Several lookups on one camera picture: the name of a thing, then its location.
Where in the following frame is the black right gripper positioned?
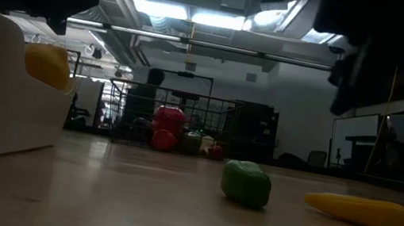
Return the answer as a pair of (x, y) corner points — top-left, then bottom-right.
(300, 0), (404, 126)

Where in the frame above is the yellow lemon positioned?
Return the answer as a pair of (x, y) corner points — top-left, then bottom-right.
(19, 40), (76, 93)

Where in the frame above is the red bell pepper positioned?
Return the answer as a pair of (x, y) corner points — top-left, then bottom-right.
(149, 103), (189, 139)

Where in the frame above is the white garlic bulb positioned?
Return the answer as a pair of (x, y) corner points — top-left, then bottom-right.
(198, 135), (217, 155)

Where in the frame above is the whiteboard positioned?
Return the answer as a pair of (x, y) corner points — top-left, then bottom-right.
(325, 107), (383, 174)

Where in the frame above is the black office chair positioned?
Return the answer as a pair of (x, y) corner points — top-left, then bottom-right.
(306, 148), (329, 169)

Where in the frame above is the ceiling light panel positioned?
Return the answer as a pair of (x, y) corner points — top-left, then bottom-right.
(129, 0), (191, 23)
(190, 8), (248, 32)

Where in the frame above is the person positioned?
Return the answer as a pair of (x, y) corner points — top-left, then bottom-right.
(121, 64), (168, 131)

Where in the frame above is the long ceiling pipe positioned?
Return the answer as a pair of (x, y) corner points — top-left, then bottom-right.
(65, 16), (335, 72)

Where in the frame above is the yellow chili pepper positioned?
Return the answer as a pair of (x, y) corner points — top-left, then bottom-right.
(300, 188), (404, 226)

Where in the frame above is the small green pepper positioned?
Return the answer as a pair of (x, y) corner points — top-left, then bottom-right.
(217, 157), (276, 211)

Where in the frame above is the gold wire basket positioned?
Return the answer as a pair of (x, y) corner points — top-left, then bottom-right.
(101, 77), (245, 162)

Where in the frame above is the black stand frame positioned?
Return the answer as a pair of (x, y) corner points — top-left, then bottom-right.
(160, 68), (216, 103)

